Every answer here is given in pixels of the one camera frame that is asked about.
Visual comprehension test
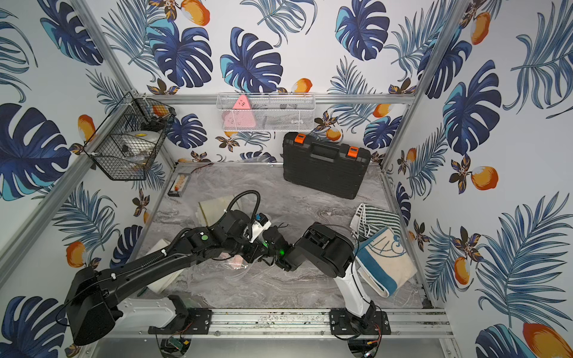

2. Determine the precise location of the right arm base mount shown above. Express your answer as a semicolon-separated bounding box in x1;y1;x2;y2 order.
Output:
328;309;392;337

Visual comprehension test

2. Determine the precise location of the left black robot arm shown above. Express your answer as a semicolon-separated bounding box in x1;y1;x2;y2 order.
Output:
64;210;270;346

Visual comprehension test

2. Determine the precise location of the clear mesh wall tray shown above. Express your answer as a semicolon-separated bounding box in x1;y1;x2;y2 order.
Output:
216;92;316;132

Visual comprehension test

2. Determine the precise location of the cream striped towel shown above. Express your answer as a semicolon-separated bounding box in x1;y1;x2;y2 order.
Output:
195;195;234;226

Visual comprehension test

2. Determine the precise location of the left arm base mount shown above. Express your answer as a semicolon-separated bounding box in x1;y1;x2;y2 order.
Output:
148;295;213;336

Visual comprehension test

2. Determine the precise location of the blue white patterned towel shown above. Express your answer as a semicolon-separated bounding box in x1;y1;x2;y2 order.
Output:
357;228;417;298

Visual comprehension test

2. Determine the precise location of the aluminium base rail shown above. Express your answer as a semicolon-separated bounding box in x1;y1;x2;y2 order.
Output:
106;307;454;340

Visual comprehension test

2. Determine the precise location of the black white striped towel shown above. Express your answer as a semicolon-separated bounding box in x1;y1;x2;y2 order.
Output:
350;203;401;241

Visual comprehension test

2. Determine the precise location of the black wire basket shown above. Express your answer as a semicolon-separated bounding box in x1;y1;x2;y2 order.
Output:
82;92;176;181

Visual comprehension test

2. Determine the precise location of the small black battery box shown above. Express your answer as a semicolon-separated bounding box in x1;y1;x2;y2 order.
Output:
167;174;190;198

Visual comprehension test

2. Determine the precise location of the pink triangular object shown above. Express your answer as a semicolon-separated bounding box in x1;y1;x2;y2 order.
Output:
222;95;257;131

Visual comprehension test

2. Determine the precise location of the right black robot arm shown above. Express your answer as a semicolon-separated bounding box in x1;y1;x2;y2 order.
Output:
256;222;377;321

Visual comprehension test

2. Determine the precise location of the clear plastic vacuum bag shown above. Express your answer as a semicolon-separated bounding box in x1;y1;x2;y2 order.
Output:
139;195;343;308

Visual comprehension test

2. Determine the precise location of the black plastic tool case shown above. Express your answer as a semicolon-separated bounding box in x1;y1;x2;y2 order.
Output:
283;132;371;199

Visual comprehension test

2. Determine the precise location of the pink towel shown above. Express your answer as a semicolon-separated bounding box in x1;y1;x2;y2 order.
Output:
225;255;249;270

